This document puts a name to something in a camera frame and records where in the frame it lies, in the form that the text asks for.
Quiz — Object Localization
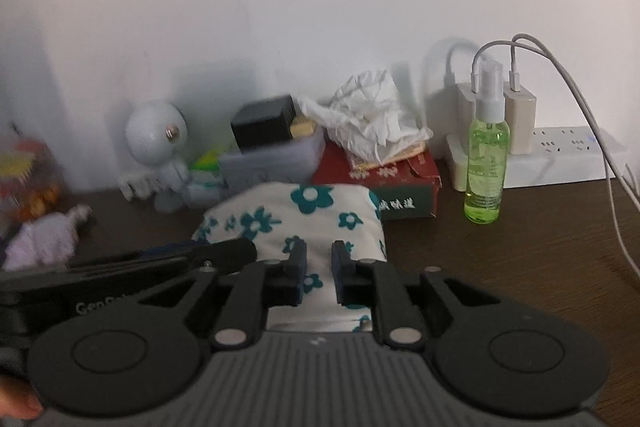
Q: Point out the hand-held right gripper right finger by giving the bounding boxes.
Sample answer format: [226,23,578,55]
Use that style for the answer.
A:
[331,240,508,350]

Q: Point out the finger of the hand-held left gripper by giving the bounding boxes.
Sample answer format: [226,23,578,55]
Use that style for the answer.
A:
[67,241,212,267]
[186,237,259,278]

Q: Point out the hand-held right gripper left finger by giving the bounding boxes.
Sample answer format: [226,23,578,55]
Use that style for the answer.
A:
[131,237,309,351]

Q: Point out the cream garment with teal flowers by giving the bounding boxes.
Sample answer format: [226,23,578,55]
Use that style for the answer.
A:
[191,182,388,333]

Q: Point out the person's left hand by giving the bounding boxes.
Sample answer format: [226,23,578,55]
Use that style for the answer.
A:
[0,376,45,420]

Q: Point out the pastel patterned cloth pile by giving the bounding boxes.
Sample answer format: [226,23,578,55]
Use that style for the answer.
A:
[0,204,96,273]

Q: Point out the stack of green packets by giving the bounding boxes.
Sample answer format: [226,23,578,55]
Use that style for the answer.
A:
[190,149,226,188]

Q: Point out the white robot toy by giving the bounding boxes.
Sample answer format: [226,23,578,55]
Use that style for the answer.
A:
[119,99,193,212]

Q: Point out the small black box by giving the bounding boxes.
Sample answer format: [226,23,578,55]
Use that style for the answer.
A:
[231,94,297,148]

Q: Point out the green spray bottle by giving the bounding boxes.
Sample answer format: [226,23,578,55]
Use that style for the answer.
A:
[464,61,511,224]

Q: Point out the white charger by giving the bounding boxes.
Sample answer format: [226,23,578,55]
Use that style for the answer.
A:
[502,87,538,155]

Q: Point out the white power strip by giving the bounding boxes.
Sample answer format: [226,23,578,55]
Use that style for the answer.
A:
[446,126,628,192]

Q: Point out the white cable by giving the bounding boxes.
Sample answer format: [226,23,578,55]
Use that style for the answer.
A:
[509,33,640,280]
[470,39,640,212]

